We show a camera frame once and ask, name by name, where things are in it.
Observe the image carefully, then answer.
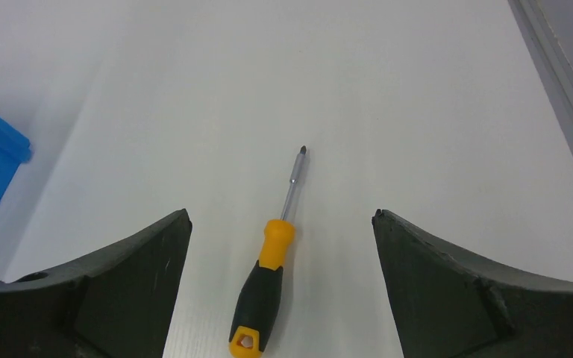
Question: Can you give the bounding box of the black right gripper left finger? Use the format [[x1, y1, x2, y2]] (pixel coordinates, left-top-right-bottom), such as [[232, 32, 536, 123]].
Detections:
[[0, 210, 192, 357]]

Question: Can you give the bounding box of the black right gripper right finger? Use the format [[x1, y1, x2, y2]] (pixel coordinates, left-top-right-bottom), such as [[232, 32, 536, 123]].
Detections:
[[372, 210, 573, 357]]

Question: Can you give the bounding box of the yellow black handled screwdriver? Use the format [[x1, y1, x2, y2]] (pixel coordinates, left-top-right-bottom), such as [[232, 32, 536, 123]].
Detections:
[[228, 145, 307, 358]]

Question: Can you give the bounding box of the grey table edge rail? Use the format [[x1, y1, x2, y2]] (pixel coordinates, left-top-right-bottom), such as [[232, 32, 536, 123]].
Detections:
[[507, 0, 573, 223]]

